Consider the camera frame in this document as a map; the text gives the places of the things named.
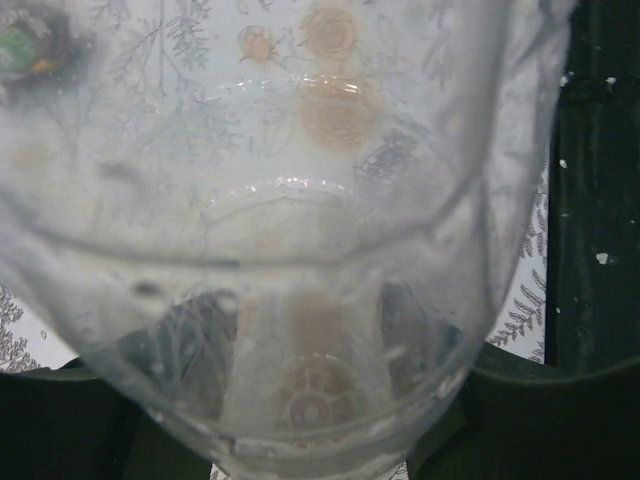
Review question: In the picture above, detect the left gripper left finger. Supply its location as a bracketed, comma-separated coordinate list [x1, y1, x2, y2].
[1, 360, 212, 479]

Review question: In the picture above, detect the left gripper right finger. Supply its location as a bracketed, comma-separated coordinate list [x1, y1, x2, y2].
[407, 344, 639, 479]

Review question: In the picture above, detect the clear bottle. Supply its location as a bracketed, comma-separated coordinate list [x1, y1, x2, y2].
[1, 1, 575, 479]

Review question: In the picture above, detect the floral table mat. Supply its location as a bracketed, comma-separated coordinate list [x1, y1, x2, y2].
[0, 0, 556, 480]

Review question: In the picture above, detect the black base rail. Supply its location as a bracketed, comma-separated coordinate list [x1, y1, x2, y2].
[546, 1, 639, 373]

